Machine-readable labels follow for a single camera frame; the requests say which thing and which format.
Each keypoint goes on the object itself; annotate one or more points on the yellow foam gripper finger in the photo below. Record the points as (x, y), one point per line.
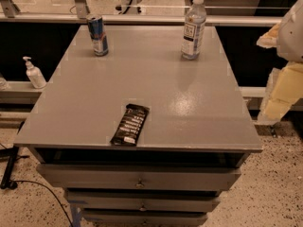
(269, 39)
(284, 88)

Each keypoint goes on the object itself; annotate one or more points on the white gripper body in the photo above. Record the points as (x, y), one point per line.
(292, 37)

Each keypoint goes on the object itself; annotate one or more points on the black rxbar chocolate wrapper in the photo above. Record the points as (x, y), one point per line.
(130, 125)

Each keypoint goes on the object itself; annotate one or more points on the clear plastic water bottle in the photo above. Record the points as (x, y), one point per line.
(194, 27)

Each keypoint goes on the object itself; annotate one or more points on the white pump dispenser bottle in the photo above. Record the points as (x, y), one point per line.
(34, 74)

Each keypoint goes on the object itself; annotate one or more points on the grey drawer cabinet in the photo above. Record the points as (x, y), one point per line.
(141, 135)

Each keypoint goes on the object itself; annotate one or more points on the blue silver energy drink can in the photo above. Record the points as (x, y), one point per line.
(98, 35)

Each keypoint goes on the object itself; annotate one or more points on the middle grey drawer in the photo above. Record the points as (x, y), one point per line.
(142, 201)

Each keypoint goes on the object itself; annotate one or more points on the grey drawer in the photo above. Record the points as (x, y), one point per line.
(140, 177)
(142, 201)
(144, 218)

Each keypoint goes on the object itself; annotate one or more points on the bottom grey drawer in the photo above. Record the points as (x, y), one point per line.
(144, 218)

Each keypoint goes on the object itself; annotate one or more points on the top grey drawer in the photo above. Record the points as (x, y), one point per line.
(140, 177)

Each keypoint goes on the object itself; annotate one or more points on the black stand leg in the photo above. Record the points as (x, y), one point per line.
(11, 154)

